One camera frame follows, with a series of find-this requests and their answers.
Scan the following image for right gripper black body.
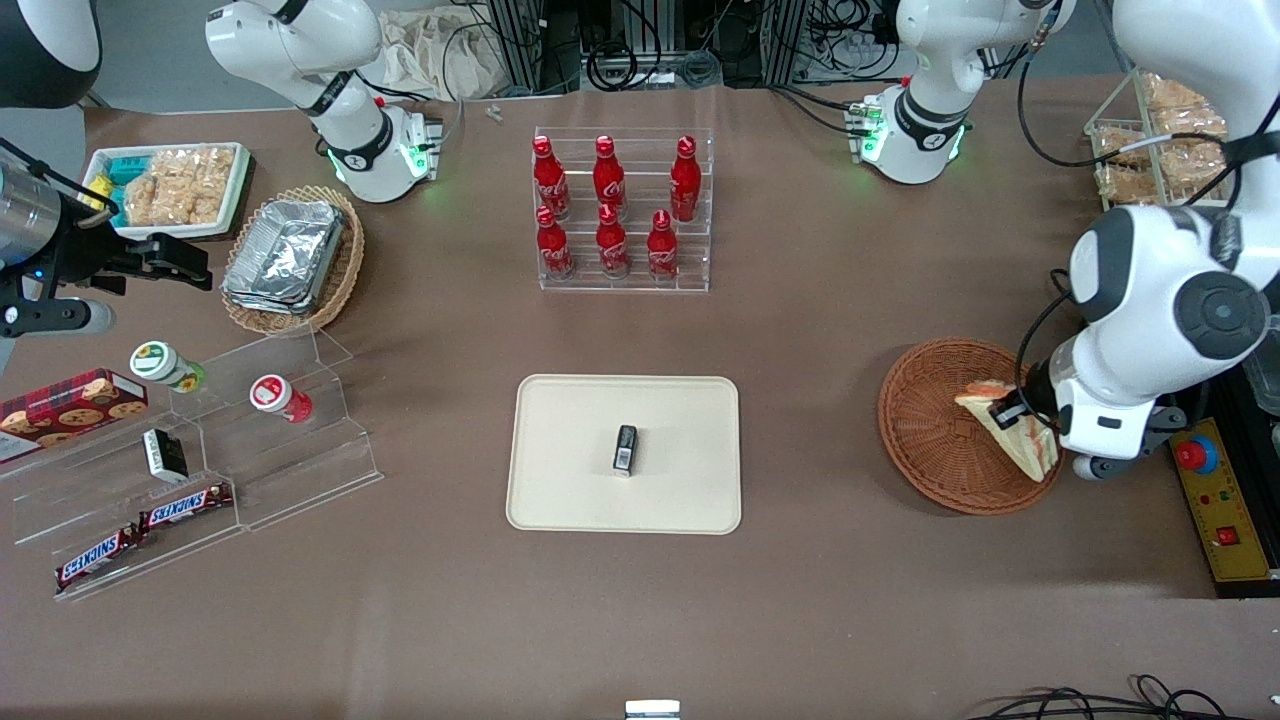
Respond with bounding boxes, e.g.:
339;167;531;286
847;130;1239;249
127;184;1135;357
40;225;149;301

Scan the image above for triangle sandwich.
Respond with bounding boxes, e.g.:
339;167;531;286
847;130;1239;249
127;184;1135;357
954;378;1061;483

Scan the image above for white rectangular snack tray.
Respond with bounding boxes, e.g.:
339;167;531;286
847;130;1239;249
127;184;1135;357
81;141;253;242

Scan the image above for brown round wicker basket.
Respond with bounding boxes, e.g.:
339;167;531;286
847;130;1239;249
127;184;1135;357
877;338;1067;517

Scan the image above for oval light wicker basket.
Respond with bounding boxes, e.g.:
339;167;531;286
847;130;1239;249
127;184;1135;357
220;185;367;337

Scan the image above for beige plastic tray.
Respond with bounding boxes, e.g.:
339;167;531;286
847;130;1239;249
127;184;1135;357
505;374;743;536

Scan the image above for clear bag of crackers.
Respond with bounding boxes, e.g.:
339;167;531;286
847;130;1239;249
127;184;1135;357
120;146;238;229

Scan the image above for green lidded cup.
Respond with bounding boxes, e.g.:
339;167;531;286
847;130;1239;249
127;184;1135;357
129;340;207;394

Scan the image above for teal snack pack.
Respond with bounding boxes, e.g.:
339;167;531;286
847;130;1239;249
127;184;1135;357
98;152;153;188

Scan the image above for stacked aluminium foil trays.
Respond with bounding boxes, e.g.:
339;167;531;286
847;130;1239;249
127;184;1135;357
221;199;347;317

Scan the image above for red cookie box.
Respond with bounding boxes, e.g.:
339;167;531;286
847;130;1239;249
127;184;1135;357
0;367;150;465

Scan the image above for red lidded cup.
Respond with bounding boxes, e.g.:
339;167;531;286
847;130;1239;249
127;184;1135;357
249;374;314;425

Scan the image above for black yellow control box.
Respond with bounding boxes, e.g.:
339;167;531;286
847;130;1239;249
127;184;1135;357
1168;362;1280;600

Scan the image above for black white small carton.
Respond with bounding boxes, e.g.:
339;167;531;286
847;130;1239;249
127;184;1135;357
142;427;190;485

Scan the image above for clear acrylic stepped shelf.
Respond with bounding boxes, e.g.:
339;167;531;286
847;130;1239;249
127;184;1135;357
0;324;385;603

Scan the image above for Snickers chocolate bar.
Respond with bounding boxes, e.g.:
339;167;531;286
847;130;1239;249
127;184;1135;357
137;483;235;532
54;526;143;593

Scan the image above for clear bag of biscuits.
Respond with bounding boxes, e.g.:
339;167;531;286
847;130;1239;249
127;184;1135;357
1150;133;1233;193
1138;73;1229;138
1094;124;1169;208

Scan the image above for white cloth bag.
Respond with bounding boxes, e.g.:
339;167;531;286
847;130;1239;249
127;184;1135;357
372;8;513;103

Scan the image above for clear acrylic bottle rack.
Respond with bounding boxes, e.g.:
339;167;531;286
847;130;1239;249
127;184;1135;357
532;127;714;294

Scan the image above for red cola bottle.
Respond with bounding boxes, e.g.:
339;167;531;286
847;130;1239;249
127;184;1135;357
592;135;628;217
535;206;576;282
532;135;572;222
646;209;682;284
669;135;703;224
595;204;632;280

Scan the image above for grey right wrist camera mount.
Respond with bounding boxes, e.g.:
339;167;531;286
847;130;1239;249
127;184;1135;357
0;296;118;339

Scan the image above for black floor cable bundle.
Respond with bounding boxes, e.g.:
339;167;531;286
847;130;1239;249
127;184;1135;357
962;674;1246;720

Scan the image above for white wire rack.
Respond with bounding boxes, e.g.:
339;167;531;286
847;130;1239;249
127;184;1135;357
1084;66;1243;212

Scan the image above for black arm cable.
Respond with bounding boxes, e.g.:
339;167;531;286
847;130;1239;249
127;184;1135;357
1016;18;1280;213

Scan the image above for black base cable bundle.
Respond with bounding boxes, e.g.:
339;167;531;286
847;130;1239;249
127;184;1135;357
768;82;906;139

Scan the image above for coiled black cable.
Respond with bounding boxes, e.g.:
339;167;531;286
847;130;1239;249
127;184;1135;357
584;38;643;93

